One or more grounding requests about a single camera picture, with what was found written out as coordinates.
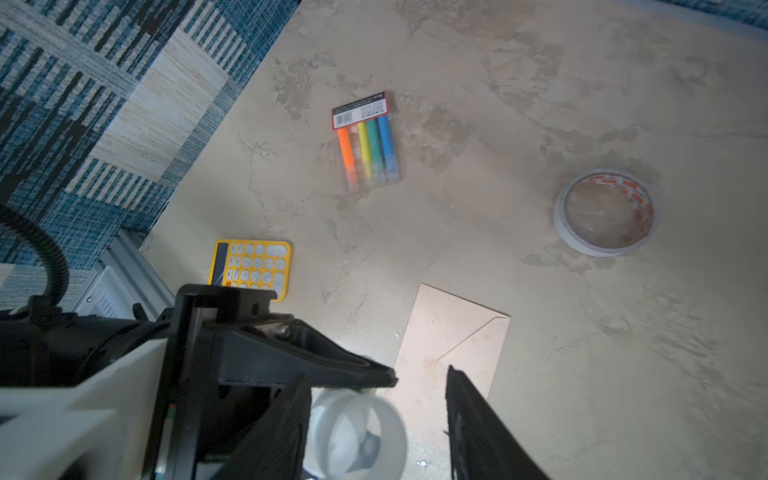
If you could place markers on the pink envelope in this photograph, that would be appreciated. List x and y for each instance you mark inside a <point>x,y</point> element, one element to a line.
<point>444,331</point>

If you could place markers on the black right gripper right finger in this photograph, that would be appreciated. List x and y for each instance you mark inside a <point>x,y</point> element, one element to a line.
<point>481,446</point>

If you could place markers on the white tape roll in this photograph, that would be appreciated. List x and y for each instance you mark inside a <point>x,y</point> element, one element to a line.
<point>606,213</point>

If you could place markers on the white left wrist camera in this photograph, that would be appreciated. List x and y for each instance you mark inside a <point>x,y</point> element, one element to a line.
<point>102,424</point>

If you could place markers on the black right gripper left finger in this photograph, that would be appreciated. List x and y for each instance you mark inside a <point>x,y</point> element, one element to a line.
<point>274,448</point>

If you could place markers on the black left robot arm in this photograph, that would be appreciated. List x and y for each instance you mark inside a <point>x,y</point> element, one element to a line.
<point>43,346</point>

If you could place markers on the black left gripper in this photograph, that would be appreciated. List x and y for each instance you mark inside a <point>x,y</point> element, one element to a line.
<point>214,366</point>

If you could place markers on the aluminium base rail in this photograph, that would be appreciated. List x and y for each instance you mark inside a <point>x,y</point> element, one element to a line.
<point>120,279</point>

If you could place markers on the yellow calculator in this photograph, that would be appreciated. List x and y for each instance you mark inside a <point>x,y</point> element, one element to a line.
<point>252,264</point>

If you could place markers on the colourful marker pack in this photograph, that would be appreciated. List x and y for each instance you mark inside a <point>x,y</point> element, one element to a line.
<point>365,143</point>

